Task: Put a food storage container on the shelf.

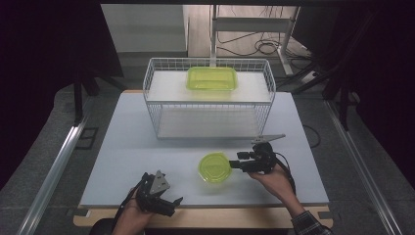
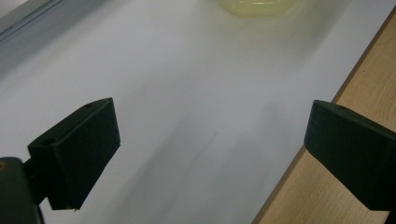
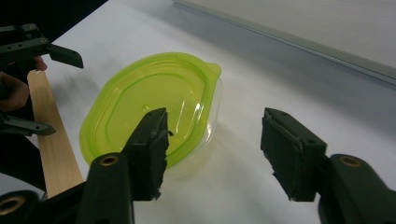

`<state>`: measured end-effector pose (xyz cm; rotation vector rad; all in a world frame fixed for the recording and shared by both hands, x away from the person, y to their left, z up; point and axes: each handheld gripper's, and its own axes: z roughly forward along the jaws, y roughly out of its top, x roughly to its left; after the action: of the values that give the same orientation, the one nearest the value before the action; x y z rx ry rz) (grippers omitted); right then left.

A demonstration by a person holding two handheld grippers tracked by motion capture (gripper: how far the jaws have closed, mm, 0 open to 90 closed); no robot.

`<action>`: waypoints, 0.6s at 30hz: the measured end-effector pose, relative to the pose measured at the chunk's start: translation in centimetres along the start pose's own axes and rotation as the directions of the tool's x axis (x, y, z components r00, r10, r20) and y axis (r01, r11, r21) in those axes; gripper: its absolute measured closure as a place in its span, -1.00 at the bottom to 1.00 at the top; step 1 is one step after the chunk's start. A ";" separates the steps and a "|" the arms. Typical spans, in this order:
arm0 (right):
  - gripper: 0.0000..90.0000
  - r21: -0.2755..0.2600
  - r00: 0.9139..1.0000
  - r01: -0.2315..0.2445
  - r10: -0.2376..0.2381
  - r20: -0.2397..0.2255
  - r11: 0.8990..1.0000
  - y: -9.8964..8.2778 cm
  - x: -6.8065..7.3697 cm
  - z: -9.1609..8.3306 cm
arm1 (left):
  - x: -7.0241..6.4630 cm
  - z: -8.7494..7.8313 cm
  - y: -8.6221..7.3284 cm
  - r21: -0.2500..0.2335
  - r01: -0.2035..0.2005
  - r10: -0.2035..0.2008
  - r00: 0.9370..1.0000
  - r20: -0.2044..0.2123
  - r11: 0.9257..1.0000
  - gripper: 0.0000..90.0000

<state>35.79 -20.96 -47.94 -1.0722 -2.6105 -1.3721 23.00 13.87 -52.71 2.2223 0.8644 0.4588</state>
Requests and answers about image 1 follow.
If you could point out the person's left hand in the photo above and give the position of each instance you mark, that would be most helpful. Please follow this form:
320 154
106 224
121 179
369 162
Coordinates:
130 220

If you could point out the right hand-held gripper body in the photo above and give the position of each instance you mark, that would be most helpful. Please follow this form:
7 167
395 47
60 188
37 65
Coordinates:
262 161

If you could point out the person's right hand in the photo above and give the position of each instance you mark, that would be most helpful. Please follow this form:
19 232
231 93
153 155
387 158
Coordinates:
277 182

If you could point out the wooden table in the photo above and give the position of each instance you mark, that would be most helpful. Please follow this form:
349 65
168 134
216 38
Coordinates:
228 218

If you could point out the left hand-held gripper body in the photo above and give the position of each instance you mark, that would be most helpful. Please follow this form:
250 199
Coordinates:
151 199

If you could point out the black square floor frame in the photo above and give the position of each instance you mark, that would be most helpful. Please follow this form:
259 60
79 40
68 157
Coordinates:
78 138

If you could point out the white cabinet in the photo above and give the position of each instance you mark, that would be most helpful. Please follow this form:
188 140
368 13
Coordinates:
143 29

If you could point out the aluminium rail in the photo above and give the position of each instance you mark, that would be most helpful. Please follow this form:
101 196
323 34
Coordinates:
54 173
362 169

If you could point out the white power strip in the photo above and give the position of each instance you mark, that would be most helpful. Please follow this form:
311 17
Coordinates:
308 77

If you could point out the black stand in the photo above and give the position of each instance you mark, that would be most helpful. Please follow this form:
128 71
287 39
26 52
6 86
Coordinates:
78 98
342 98

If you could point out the yellow-green rectangular plastic tray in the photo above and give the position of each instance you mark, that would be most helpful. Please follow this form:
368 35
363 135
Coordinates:
211 78

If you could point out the yellow-green round plastic bowl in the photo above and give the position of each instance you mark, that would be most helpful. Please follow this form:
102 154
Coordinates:
214 167

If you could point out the white desk frame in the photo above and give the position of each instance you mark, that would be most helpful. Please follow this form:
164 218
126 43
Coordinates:
251 24

